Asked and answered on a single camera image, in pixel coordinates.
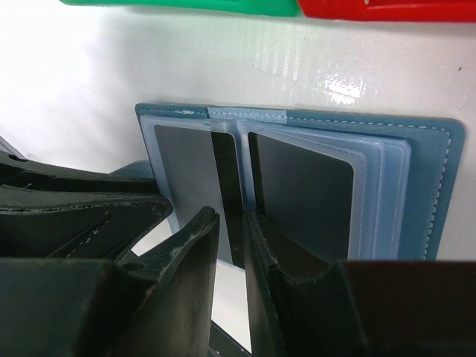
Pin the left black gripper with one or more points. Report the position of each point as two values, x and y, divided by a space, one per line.
56 212

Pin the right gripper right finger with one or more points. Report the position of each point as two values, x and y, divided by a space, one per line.
298 305

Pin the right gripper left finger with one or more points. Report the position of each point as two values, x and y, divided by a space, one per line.
175 317

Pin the blue leather card holder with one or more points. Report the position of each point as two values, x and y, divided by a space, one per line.
436 149

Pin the green plastic bin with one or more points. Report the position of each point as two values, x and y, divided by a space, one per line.
277 8

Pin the red plastic bin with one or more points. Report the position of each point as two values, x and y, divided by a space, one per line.
391 11

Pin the dark grey card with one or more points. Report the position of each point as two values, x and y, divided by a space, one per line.
201 169

